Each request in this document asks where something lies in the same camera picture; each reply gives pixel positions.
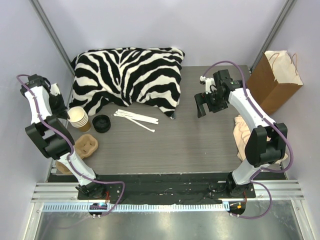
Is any cardboard cup carrier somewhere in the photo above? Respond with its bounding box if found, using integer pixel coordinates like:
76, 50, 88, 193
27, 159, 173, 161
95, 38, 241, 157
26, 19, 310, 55
55, 134, 99, 175

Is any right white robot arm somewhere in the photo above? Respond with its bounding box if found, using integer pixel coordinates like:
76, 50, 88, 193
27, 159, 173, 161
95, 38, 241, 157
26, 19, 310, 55
194, 69, 288, 198

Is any brown paper bag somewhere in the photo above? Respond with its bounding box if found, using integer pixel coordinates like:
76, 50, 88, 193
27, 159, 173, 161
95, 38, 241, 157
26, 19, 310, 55
246, 50, 303, 115

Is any white wrapped straw upper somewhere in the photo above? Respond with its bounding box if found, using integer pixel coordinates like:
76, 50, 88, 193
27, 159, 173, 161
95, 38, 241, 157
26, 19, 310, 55
113, 109, 159, 125

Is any stack of paper cups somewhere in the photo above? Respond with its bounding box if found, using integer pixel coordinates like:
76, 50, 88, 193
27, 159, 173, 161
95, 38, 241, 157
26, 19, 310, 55
67, 106, 91, 133

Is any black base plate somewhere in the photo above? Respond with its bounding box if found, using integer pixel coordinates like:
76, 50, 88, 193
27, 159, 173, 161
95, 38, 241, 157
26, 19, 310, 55
48, 172, 286, 205

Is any beige folded cloth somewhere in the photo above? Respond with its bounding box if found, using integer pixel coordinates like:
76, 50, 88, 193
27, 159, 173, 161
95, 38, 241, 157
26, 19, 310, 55
233, 114, 290, 162

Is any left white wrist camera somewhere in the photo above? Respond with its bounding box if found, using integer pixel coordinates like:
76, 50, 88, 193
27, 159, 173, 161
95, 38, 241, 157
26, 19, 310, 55
50, 83, 61, 96

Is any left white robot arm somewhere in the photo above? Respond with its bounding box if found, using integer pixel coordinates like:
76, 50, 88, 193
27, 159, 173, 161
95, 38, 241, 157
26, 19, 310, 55
16, 74, 107, 200

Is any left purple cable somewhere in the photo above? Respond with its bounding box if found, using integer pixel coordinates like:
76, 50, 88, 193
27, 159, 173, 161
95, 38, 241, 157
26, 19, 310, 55
16, 74, 126, 221

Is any white slotted cable duct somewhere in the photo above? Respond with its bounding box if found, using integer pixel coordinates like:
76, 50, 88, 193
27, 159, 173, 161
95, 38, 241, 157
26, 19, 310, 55
42, 201, 230, 213

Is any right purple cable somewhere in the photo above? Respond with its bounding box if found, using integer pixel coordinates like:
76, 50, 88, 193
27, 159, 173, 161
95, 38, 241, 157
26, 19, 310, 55
201, 60, 294, 221

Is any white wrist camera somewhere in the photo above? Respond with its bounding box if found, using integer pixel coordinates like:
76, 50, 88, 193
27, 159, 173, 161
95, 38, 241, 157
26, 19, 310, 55
199, 76, 217, 95
50, 83, 61, 96

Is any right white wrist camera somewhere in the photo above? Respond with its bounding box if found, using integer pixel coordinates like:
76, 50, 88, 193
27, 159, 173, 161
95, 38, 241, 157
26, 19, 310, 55
199, 76, 217, 95

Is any purple cable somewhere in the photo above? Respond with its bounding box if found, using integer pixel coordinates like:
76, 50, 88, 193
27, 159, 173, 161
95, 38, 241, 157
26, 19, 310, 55
16, 74, 126, 221
201, 60, 294, 221

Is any zebra print pillow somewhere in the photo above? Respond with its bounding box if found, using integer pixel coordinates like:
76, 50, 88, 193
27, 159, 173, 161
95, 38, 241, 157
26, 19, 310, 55
69, 47, 185, 120

